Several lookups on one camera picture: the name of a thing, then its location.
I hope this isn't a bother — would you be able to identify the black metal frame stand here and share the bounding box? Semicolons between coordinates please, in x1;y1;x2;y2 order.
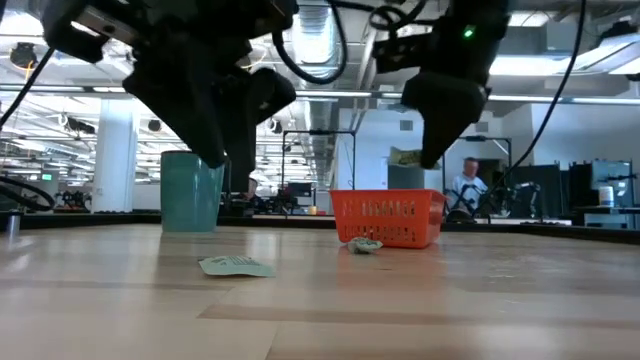
441;134;513;221
281;129;358;214

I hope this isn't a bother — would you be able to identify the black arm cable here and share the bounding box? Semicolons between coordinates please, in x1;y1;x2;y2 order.
472;0;589;219
0;48;56;130

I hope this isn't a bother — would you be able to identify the white square pillar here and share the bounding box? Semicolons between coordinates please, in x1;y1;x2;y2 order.
92;98;140;214

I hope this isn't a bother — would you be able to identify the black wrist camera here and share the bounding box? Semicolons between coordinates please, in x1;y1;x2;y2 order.
372;30;437;75
234;0;300;51

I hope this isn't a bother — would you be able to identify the thick black hose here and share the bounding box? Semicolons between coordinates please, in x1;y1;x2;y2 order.
0;175;56;211

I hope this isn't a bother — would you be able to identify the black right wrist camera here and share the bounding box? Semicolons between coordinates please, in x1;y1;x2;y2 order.
372;30;437;75

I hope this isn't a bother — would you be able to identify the person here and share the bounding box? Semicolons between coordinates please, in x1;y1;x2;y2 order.
448;156;489;214

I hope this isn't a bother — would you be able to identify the black ceiling speaker box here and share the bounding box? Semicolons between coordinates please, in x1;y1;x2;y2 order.
64;116;97;136

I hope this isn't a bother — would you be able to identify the grey wall door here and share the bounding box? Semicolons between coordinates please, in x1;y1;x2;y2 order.
387;157;426;191

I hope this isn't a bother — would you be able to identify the green white sweetener packet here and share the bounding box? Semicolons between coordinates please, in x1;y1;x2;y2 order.
347;236;384;255
198;255;276;279
388;146;427;169

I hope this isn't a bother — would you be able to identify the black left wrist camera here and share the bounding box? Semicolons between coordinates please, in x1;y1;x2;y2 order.
234;0;300;51

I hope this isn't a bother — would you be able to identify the long ceiling light rail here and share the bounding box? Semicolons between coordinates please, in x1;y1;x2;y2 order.
0;83;640;106

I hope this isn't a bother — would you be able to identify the black left wrist camera cable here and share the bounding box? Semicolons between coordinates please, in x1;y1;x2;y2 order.
272;0;350;85

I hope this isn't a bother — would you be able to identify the black ceiling dome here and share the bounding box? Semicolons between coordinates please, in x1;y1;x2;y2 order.
9;42;39;70

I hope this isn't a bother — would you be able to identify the corrugated silver ceiling duct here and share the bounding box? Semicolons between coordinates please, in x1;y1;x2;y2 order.
292;4;346;189

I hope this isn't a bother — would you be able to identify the silver metal cylinder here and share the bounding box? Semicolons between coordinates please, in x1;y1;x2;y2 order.
6;211;23;240

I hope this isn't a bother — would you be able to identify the teal ceramic mug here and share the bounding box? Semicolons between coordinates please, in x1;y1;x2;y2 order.
160;150;226;233

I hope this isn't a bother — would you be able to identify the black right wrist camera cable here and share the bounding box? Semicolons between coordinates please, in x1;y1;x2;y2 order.
368;0;432;32

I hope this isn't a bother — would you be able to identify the black partition panel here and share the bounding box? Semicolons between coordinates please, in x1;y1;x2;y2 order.
504;164;565;217

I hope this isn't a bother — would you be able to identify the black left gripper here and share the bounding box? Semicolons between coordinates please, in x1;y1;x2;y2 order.
41;0;297;194

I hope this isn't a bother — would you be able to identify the orange slotted plastic basket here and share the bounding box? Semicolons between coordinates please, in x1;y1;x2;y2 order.
329;188;446;250

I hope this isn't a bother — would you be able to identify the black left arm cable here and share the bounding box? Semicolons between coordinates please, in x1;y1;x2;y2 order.
0;48;56;130

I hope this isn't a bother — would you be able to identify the grey equipment cabinet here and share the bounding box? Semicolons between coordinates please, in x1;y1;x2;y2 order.
592;159;636;212

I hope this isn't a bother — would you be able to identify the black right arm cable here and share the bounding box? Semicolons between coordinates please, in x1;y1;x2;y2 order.
472;0;589;219

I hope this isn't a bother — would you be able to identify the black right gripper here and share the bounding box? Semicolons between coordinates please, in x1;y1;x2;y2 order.
402;19;509;169

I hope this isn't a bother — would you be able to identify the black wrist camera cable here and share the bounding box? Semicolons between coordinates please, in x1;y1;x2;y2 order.
272;0;350;85
368;0;432;32

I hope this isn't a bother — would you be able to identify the black metal rig frame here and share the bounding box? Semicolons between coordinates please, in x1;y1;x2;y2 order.
0;209;640;247

